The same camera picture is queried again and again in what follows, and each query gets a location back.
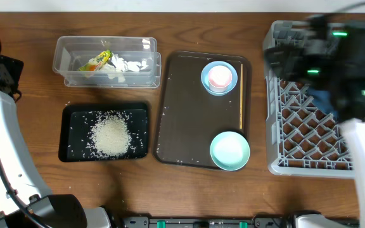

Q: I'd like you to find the black waste tray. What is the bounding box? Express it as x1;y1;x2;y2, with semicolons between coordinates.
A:
58;103;149;162

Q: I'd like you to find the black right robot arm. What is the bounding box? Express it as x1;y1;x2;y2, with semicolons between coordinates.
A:
264;15;365;227

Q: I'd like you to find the pile of white rice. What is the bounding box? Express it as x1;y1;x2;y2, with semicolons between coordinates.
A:
86;111;144;159

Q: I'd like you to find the green orange snack wrapper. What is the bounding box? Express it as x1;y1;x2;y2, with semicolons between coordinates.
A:
77;50;112;72

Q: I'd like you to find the dark blue plate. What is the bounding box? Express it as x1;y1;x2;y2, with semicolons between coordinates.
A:
306;87;338;119

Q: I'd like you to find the wooden chopstick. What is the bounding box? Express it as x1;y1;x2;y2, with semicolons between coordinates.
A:
239;64;243;129

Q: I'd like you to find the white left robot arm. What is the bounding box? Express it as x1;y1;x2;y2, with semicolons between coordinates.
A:
0;41;114;227

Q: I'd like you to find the white tissue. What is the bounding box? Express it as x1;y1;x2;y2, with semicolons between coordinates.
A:
100;53;149;72

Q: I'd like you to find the light blue small bowl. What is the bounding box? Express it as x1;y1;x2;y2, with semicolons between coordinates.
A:
201;61;238;96

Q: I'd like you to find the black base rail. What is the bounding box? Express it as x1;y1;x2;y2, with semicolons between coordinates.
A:
120;216;292;228

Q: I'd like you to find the dark brown serving tray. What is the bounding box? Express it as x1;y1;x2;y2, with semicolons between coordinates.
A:
153;51;252;169

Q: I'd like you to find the grey plastic dishwasher rack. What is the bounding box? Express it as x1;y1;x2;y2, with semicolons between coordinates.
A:
262;21;354;179

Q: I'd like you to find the clear plastic waste bin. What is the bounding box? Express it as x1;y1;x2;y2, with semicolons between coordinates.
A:
53;36;161;88

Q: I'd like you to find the mint green bowl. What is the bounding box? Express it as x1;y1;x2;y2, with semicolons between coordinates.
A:
210;131;250;172

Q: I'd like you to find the pink plastic cup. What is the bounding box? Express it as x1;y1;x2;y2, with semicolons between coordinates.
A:
208;65;232;92

